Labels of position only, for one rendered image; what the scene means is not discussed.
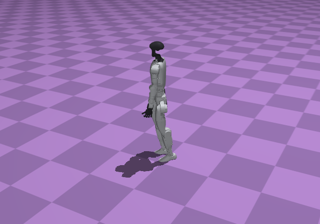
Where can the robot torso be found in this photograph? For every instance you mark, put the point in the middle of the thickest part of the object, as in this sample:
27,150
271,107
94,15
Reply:
160,96

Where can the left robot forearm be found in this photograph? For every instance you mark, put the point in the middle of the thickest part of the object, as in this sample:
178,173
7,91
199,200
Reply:
152,95

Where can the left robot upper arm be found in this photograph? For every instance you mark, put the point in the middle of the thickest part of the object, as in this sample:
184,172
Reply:
154,75

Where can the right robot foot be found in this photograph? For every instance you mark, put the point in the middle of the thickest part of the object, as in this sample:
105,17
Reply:
160,151

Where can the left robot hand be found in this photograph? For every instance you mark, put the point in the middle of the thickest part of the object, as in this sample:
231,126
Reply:
148,112

